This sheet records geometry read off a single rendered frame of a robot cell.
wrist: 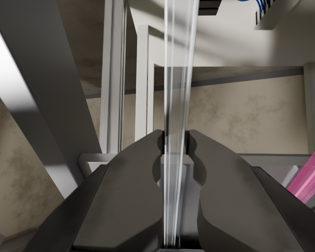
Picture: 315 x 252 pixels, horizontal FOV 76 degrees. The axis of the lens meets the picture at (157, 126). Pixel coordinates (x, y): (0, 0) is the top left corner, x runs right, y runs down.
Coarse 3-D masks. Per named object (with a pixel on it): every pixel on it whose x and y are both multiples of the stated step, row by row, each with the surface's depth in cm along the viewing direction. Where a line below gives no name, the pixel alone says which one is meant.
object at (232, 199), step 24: (192, 144) 12; (216, 144) 11; (216, 168) 9; (240, 168) 9; (216, 192) 8; (240, 192) 8; (264, 192) 8; (216, 216) 7; (240, 216) 7; (264, 216) 7; (216, 240) 7; (240, 240) 6; (264, 240) 6; (288, 240) 6
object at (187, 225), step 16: (80, 160) 17; (96, 160) 17; (160, 160) 17; (256, 160) 17; (272, 160) 17; (288, 160) 16; (304, 160) 16; (272, 176) 17; (288, 176) 17; (192, 192) 19; (192, 208) 21; (192, 224) 24; (192, 240) 27
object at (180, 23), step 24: (168, 0) 8; (192, 0) 8; (168, 24) 9; (192, 24) 8; (168, 48) 9; (192, 48) 9; (168, 72) 10; (168, 96) 11; (168, 120) 12; (168, 144) 13; (168, 168) 15; (168, 192) 17; (168, 216) 20; (168, 240) 24
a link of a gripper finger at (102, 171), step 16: (96, 176) 9; (80, 192) 8; (64, 208) 7; (80, 208) 7; (48, 224) 7; (64, 224) 7; (80, 224) 7; (32, 240) 6; (48, 240) 6; (64, 240) 6
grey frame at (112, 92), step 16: (112, 0) 44; (112, 16) 44; (112, 32) 43; (112, 48) 43; (112, 64) 43; (112, 80) 42; (112, 96) 41; (112, 112) 41; (112, 128) 40; (112, 144) 40
